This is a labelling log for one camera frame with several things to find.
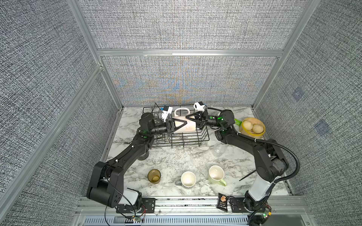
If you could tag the clear glass cup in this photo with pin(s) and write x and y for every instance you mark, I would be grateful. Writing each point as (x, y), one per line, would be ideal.
(219, 150)

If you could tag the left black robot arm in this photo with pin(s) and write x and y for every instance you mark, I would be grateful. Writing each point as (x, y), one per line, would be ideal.
(106, 185)

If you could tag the pink ceramic mug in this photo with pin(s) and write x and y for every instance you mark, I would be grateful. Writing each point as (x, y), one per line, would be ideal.
(182, 112)

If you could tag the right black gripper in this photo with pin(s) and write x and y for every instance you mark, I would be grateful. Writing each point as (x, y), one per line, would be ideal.
(199, 117)

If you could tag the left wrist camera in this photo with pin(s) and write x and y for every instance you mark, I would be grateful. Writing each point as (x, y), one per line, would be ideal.
(166, 111)

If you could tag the light green ceramic mug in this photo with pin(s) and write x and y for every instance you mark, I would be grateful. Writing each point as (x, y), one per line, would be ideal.
(216, 175)

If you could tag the amber glass cup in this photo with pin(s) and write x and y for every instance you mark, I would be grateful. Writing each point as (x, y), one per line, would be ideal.
(154, 176)

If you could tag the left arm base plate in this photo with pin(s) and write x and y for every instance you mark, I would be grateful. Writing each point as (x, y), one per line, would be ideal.
(146, 205)

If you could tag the round bread bun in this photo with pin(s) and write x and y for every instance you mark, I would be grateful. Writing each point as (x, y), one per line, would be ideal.
(258, 129)
(247, 125)

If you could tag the black stirring stick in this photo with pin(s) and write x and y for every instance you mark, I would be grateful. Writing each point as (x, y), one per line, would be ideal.
(249, 174)

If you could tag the black snack packet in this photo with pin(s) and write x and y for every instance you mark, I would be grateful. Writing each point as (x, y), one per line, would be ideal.
(222, 203)

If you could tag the yellow bowl with green handle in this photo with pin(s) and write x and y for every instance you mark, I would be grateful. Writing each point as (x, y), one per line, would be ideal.
(249, 133)

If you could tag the black wire dish rack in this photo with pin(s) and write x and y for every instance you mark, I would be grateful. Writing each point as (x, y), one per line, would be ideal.
(164, 139)

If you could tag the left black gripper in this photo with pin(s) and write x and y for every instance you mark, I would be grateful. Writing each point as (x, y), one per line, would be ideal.
(169, 126)

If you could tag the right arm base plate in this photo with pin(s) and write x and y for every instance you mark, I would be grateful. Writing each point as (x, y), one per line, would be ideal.
(237, 204)

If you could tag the white grey ceramic mug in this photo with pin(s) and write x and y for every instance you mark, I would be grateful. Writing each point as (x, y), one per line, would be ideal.
(188, 180)

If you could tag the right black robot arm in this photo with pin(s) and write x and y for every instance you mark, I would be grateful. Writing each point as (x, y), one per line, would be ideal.
(270, 161)

